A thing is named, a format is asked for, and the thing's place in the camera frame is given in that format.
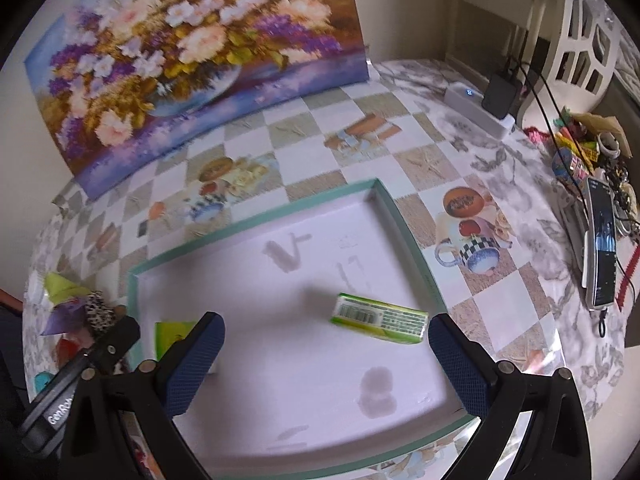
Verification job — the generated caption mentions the small green white pack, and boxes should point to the small green white pack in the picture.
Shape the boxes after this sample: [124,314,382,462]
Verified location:
[328,293,431,346]

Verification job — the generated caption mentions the green tissue pack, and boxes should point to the green tissue pack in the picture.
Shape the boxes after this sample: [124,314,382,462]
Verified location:
[154,321,201,363]

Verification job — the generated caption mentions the white tape roll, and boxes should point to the white tape roll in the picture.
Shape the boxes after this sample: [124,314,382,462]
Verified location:
[597,131,622,158]

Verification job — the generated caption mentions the black cable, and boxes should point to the black cable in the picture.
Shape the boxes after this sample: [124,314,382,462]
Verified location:
[520,57,593,211]

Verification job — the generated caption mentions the pink knitted piece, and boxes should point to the pink knitted piece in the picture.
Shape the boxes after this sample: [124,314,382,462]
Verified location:
[525,125,553,148]

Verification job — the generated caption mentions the leopard print scrunchie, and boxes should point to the leopard print scrunchie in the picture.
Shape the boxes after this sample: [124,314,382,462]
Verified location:
[82,294,118,338]

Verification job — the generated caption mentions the flower painting canvas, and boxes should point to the flower painting canvas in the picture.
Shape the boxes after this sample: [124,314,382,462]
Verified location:
[24,0,372,200]

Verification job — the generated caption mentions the white phone holder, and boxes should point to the white phone holder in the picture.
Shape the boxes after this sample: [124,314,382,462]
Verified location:
[560,185,596,291]

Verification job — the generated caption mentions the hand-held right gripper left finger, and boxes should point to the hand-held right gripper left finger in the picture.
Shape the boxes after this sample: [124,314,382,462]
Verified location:
[60,312,226,480]

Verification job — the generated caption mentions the black power adapter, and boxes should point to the black power adapter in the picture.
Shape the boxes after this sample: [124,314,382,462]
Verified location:
[481,71,525,120]

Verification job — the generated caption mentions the pile of colourful packets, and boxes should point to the pile of colourful packets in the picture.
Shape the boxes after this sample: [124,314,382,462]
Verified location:
[550,107,640,196]

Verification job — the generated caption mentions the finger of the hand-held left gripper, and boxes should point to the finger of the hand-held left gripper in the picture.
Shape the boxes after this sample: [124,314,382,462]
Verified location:
[82,316,141,375]

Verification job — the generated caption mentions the purple packet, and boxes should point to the purple packet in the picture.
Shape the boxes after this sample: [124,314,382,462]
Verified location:
[40,297,91,336]

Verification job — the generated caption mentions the smartphone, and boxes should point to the smartphone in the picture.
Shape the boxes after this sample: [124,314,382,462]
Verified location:
[585,177,617,308]

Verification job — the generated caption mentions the white power strip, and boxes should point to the white power strip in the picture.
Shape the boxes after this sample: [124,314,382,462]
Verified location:
[444,85,518,140]

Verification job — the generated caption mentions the white tray with teal rim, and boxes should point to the white tray with teal rim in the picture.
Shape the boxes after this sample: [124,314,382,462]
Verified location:
[126,177,481,478]

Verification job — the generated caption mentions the white lattice chair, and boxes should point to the white lattice chair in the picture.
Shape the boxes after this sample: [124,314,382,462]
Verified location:
[520,0,621,131]

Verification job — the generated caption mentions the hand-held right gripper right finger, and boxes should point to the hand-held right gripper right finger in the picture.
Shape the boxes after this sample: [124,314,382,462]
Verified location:
[428,312,598,480]

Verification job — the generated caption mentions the red serrated strip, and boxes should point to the red serrated strip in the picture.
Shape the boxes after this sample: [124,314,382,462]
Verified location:
[614,245,640,321]

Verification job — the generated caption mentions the lime green cloth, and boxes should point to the lime green cloth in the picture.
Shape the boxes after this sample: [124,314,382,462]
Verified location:
[44,272,93,306]

